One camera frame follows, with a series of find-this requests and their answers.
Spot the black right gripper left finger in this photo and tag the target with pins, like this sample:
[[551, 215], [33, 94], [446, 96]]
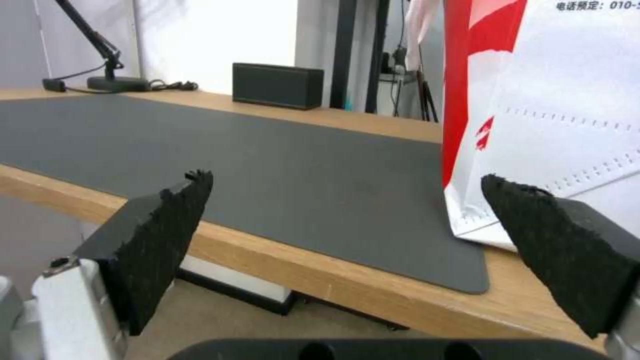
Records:
[[155, 240]]

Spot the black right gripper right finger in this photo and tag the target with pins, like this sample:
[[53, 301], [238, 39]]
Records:
[[565, 258]]

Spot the red and white takeout bag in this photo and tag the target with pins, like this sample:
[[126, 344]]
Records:
[[530, 112]]

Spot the white box under table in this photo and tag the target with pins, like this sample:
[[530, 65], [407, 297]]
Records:
[[235, 285]]

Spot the dark grey desk mat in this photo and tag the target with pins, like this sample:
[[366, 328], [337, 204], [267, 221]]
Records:
[[240, 176]]

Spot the black power adapter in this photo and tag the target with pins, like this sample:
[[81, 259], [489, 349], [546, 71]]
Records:
[[53, 84]]

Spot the black rectangular speaker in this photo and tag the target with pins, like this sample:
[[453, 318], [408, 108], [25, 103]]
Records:
[[278, 86]]

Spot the black desk lamp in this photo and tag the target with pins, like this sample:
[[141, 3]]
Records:
[[95, 48]]

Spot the black monitor stand post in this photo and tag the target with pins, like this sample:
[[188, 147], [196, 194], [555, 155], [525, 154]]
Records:
[[345, 52]]

